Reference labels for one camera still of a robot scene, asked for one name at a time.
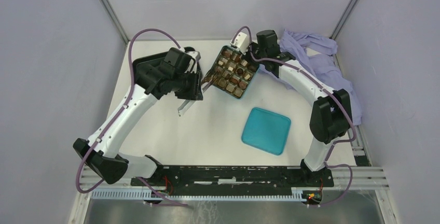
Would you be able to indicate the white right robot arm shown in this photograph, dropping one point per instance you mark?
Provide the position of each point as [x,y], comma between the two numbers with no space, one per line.
[331,116]

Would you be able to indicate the black chocolate tray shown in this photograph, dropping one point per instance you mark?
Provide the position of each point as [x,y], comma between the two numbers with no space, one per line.
[141,64]

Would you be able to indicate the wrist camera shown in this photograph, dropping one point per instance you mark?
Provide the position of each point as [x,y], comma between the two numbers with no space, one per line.
[194,60]
[241,42]

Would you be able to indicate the teal box lid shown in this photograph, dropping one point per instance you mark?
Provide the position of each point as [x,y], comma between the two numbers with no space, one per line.
[266,131]

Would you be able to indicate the lavender crumpled cloth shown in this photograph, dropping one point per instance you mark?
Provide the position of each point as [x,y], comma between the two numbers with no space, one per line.
[315,53]

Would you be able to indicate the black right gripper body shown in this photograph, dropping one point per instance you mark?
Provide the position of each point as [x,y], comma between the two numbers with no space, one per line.
[257,53]

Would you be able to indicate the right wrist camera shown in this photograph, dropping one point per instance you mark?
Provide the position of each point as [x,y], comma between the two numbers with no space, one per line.
[241,42]

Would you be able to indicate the teal chocolate box with dividers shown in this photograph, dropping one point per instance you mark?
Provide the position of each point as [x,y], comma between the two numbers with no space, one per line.
[232,72]

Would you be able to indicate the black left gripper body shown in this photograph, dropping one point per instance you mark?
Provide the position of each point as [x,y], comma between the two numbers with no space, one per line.
[178,88]

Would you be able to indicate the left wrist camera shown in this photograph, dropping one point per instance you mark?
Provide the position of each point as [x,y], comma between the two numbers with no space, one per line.
[194,60]

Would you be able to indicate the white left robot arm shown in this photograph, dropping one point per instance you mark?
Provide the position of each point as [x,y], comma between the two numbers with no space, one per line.
[176,71]

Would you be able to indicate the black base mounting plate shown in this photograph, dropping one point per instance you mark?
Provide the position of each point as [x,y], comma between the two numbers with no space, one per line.
[291,176]

